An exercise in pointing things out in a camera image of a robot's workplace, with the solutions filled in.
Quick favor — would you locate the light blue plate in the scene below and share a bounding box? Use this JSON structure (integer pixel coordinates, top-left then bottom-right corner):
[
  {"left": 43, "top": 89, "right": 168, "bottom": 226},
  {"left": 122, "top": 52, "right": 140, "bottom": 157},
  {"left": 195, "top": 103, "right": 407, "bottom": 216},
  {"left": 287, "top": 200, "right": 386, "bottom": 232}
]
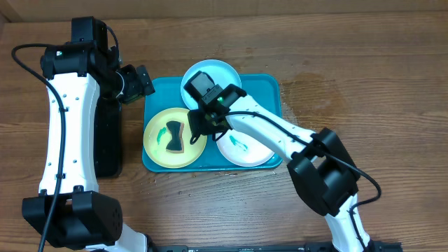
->
[{"left": 181, "top": 59, "right": 242, "bottom": 110}]

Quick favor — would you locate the yellow plate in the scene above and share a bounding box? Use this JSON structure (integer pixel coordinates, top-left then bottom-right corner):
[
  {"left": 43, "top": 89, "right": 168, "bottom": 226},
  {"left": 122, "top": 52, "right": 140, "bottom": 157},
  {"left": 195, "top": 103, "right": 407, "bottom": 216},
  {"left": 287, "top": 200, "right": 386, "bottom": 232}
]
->
[{"left": 143, "top": 108, "right": 207, "bottom": 169}]

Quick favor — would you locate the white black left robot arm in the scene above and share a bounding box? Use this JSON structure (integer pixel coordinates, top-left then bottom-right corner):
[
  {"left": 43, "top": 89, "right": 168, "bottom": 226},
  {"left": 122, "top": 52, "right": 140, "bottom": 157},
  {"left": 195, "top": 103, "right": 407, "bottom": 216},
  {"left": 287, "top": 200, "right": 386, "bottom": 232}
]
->
[{"left": 22, "top": 17, "right": 155, "bottom": 251}]

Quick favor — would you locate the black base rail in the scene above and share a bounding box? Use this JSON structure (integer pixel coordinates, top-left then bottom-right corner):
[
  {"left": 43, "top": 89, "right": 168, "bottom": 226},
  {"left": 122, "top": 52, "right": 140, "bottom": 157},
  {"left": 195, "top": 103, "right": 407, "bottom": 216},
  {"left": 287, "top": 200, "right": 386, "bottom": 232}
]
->
[{"left": 147, "top": 241, "right": 403, "bottom": 252}]

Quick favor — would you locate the white plate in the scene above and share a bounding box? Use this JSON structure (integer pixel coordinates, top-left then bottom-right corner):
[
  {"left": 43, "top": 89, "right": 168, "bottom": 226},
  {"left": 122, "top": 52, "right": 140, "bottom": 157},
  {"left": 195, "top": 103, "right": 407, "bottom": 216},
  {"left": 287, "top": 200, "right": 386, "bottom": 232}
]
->
[{"left": 216, "top": 130, "right": 274, "bottom": 167}]

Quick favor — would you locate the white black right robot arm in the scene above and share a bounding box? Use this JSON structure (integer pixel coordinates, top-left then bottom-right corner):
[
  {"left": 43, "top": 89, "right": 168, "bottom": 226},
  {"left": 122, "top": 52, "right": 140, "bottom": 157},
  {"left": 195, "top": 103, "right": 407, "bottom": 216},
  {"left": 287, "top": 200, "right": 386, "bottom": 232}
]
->
[{"left": 184, "top": 83, "right": 380, "bottom": 251}]

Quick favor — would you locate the cardboard backdrop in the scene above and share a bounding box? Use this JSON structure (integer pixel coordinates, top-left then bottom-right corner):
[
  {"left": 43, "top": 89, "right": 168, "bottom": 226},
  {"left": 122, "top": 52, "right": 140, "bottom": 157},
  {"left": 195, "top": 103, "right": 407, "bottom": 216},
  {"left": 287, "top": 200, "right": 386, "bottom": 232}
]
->
[{"left": 1, "top": 0, "right": 447, "bottom": 22}]

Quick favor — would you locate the teal serving tray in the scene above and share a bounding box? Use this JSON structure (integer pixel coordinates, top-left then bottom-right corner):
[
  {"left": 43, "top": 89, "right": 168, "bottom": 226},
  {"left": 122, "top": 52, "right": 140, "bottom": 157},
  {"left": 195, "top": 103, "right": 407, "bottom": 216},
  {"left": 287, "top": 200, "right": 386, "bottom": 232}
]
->
[{"left": 142, "top": 77, "right": 281, "bottom": 172}]

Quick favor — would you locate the black water tray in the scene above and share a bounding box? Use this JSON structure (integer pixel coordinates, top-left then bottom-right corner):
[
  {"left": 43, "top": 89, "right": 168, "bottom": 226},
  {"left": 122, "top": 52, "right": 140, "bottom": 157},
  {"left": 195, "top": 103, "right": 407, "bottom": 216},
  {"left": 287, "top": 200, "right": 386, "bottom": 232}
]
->
[{"left": 94, "top": 97, "right": 123, "bottom": 179}]

